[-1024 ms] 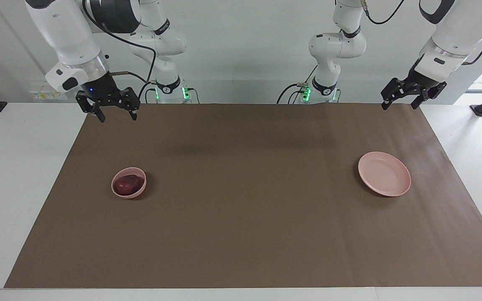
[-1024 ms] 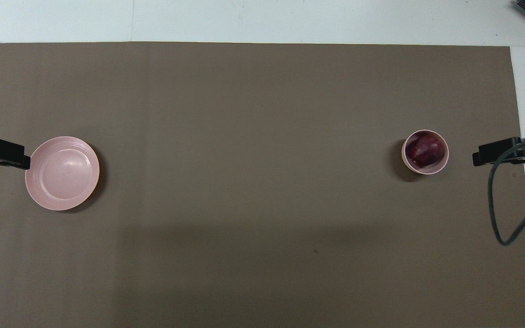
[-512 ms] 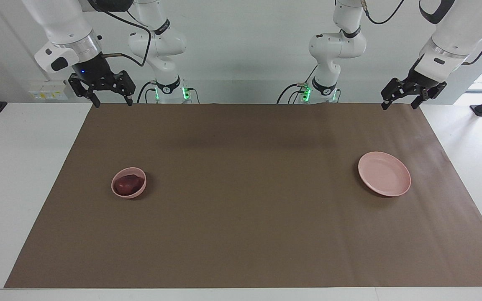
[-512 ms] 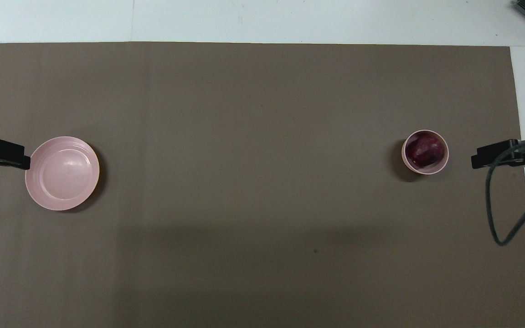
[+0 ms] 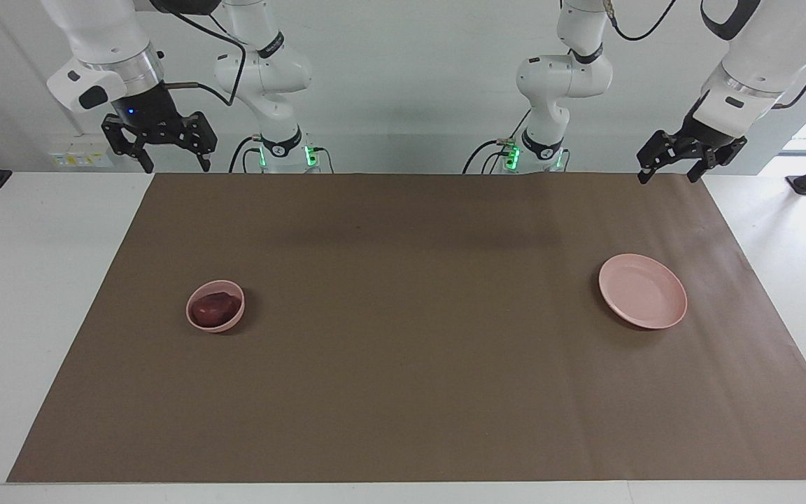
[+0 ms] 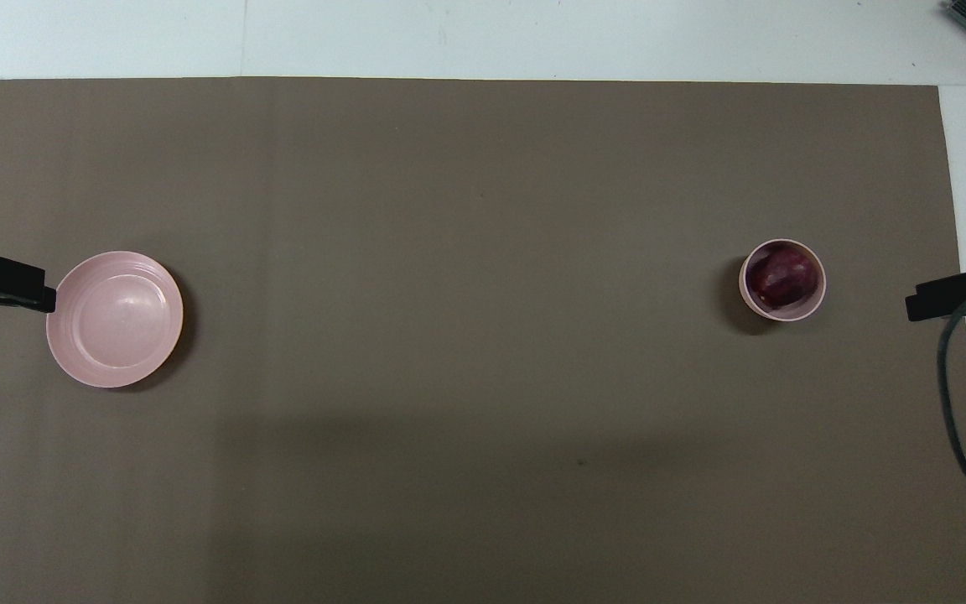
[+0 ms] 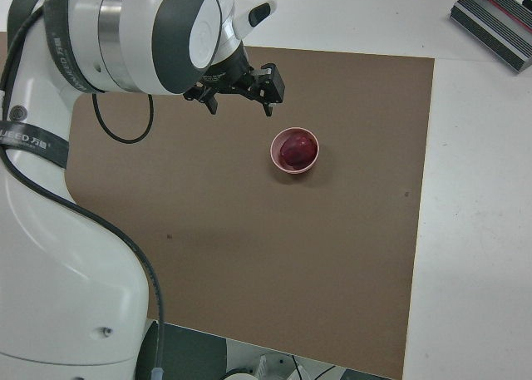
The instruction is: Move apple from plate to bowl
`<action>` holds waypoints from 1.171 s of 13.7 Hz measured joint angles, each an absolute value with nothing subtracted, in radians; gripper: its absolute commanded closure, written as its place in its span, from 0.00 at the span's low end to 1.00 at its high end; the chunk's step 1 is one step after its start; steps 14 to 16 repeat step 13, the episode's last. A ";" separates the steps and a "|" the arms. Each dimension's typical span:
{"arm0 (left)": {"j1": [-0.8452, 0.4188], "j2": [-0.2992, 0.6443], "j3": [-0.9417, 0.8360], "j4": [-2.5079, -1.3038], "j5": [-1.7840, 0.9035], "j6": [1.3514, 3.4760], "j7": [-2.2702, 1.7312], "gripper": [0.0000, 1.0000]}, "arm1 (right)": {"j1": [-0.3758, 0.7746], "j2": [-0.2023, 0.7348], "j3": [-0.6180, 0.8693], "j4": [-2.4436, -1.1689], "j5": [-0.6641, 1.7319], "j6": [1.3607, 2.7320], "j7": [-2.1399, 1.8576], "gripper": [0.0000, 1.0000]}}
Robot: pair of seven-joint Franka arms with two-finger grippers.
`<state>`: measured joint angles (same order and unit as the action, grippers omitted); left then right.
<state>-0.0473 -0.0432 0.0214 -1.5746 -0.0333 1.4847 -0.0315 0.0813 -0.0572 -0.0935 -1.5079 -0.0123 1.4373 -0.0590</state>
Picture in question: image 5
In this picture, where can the white wall socket box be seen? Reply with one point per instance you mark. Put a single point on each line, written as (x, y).
(74, 150)

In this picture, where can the pink plate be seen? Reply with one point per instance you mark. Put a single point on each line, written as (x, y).
(644, 290)

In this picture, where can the brown table mat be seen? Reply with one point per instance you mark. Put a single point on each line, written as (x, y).
(403, 336)

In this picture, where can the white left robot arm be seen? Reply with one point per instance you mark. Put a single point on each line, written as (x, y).
(557, 77)

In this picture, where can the dark red apple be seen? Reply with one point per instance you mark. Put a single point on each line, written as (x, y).
(215, 308)

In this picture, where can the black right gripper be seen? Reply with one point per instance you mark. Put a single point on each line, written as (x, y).
(151, 115)

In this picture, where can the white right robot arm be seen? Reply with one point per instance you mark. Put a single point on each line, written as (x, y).
(273, 70)

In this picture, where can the pink bowl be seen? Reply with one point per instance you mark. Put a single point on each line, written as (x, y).
(234, 323)

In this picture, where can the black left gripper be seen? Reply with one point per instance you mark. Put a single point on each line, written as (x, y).
(707, 136)

